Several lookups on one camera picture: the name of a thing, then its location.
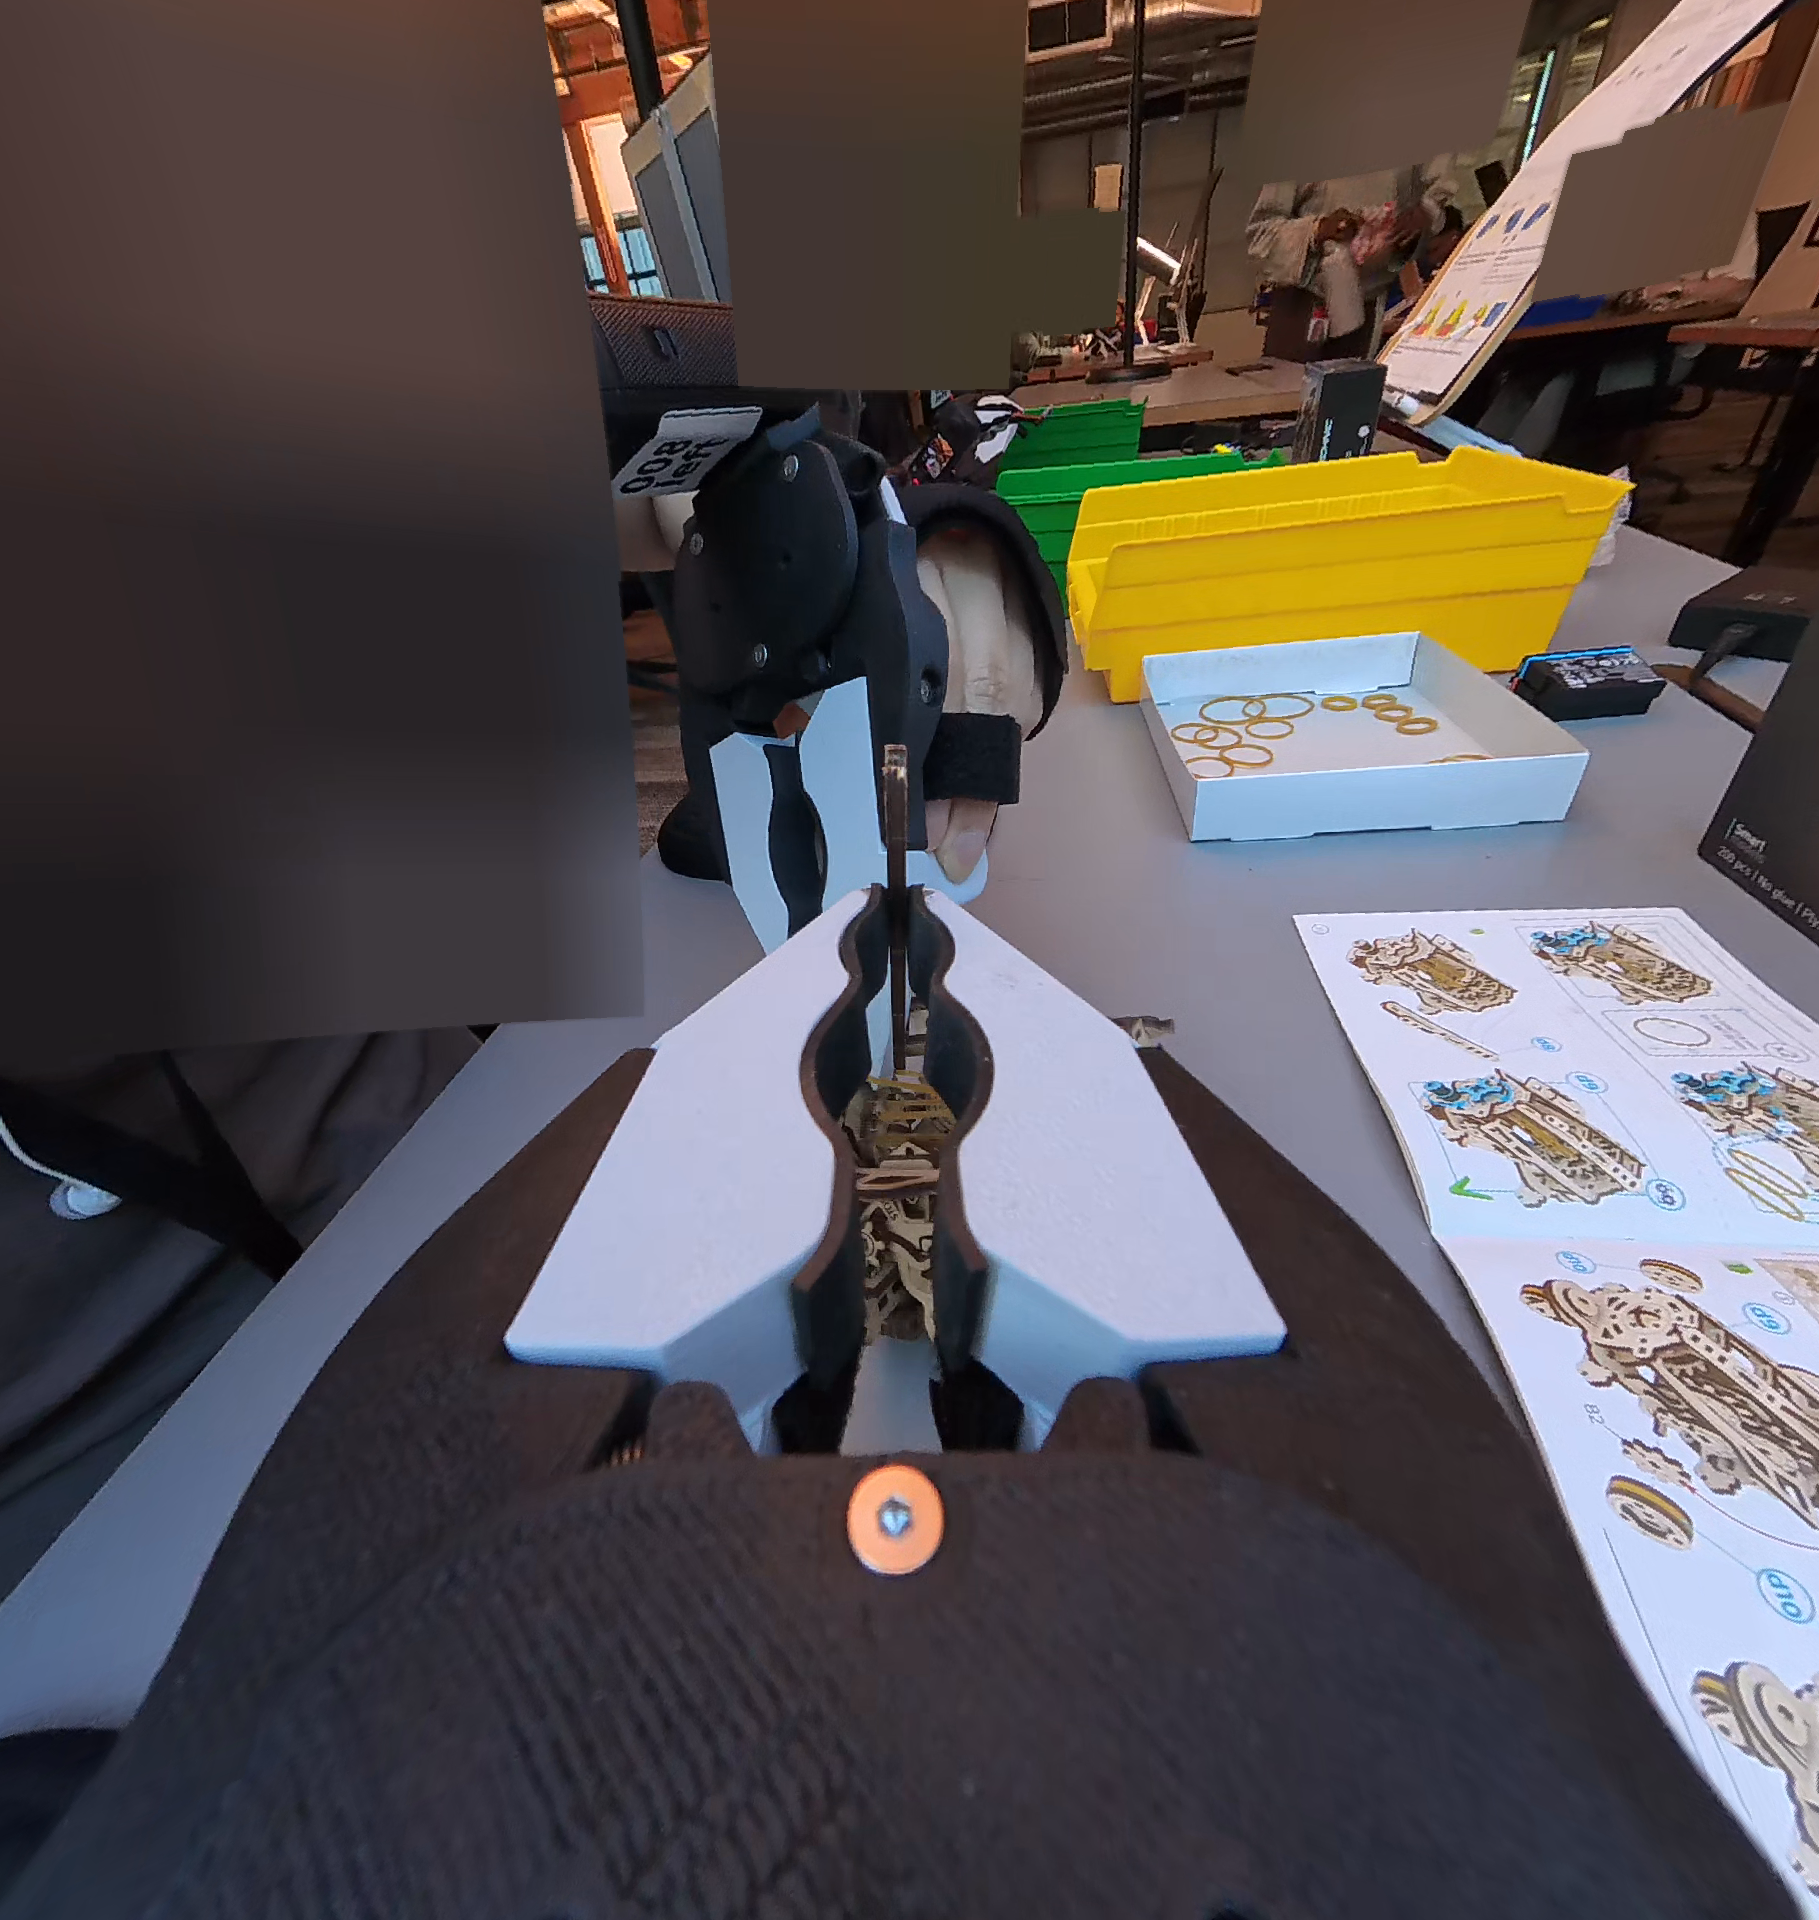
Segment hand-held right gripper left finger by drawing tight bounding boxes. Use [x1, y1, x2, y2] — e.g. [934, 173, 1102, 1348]
[508, 888, 875, 1454]

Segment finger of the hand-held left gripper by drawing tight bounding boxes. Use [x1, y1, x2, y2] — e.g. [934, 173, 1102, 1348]
[706, 729, 832, 960]
[777, 670, 891, 929]

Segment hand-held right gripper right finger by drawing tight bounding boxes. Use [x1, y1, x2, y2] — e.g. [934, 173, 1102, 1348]
[916, 888, 1290, 1454]

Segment black model kit box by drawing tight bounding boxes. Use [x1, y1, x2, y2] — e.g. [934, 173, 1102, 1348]
[1697, 527, 1819, 987]

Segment person's left hand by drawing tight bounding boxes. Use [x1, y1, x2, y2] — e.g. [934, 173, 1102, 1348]
[916, 527, 1055, 890]

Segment green plastic bin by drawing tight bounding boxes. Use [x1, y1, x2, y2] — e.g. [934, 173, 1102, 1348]
[997, 450, 1290, 602]
[1000, 400, 1151, 476]

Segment grey computer monitor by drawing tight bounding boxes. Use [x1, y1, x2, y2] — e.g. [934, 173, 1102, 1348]
[619, 48, 737, 312]

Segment loose rubber bands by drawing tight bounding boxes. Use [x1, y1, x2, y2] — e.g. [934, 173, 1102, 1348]
[1167, 694, 1500, 783]

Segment yellow plastic bin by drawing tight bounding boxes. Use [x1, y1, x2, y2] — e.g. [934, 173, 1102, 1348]
[1069, 443, 1637, 595]
[1069, 517, 1619, 705]

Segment assembly instruction sheet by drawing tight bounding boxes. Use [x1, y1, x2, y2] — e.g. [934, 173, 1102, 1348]
[1296, 903, 1819, 1915]

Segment white cardboard tray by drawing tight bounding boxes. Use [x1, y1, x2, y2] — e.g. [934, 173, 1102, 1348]
[1140, 630, 1593, 847]

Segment small black carton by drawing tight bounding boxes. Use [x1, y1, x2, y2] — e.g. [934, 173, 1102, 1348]
[1296, 360, 1387, 466]

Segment black blue-edged battery pack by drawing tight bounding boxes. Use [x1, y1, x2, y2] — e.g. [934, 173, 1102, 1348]
[1507, 646, 1668, 725]

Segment illustrated poster board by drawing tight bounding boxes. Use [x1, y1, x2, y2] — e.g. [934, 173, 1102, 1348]
[1375, 0, 1784, 430]

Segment black power adapter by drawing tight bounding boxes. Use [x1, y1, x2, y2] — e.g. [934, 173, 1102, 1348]
[1666, 567, 1819, 665]

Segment background wooden desk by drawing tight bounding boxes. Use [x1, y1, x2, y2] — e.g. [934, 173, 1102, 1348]
[1507, 293, 1819, 567]

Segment black lanyard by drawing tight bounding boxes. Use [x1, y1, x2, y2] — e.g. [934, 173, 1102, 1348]
[0, 1049, 302, 1277]

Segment white earphone cable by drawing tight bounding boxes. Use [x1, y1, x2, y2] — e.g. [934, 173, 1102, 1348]
[0, 1073, 120, 1215]

